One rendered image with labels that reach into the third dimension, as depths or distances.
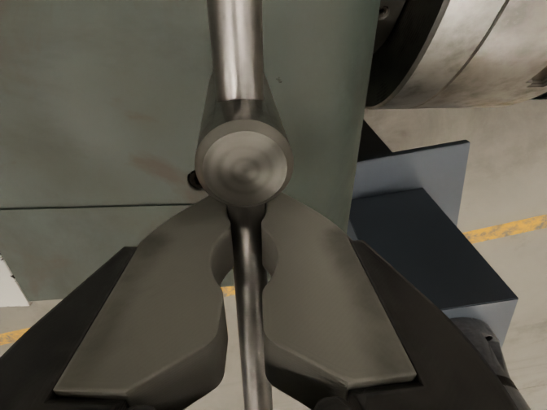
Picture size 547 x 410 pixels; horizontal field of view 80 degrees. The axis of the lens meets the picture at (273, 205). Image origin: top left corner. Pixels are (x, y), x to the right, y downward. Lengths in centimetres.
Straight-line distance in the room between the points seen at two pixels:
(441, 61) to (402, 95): 4
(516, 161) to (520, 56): 176
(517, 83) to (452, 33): 9
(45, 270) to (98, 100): 14
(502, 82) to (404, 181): 57
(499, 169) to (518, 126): 22
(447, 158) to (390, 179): 13
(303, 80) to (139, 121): 9
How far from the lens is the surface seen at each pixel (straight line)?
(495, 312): 66
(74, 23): 20
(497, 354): 65
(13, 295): 32
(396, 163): 82
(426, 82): 28
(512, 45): 28
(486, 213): 213
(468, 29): 25
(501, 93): 33
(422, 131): 170
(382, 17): 29
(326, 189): 22
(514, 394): 61
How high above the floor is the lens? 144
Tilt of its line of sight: 57 degrees down
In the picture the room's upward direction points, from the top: 175 degrees clockwise
